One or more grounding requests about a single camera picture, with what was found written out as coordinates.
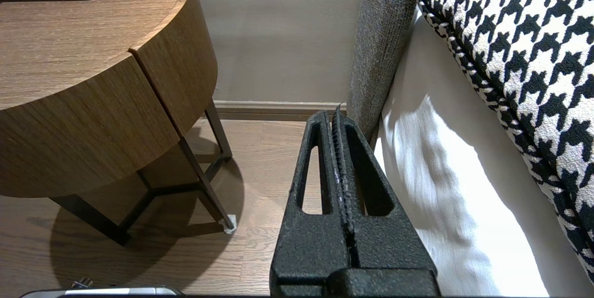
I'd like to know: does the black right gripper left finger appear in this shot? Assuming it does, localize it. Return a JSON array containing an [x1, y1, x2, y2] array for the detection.
[[271, 110, 351, 296]]

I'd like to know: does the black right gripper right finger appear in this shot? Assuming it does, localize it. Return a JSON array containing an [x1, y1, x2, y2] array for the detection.
[[332, 107, 438, 273]]

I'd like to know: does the curved wooden table drawer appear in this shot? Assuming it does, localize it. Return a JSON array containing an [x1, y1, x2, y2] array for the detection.
[[0, 52, 181, 198]]

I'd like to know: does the white grey robot base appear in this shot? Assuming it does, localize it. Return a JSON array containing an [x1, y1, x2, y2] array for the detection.
[[19, 279, 184, 298]]

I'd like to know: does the white bed sheet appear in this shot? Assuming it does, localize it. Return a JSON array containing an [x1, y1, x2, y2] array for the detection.
[[374, 6, 594, 298]]

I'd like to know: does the grey upholstered bed headboard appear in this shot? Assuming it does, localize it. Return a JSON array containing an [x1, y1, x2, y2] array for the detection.
[[347, 0, 418, 143]]

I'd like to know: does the black white houndstooth pillow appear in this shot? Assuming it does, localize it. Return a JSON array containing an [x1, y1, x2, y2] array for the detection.
[[415, 0, 594, 282]]

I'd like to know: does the round wooden bedside table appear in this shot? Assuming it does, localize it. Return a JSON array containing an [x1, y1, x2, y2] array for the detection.
[[0, 0, 219, 136]]

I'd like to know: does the dark metal table leg frame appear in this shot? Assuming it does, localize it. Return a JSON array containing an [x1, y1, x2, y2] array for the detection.
[[49, 101, 235, 246]]

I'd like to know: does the grey wall skirting board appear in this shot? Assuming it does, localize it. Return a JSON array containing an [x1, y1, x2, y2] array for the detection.
[[213, 100, 348, 121]]

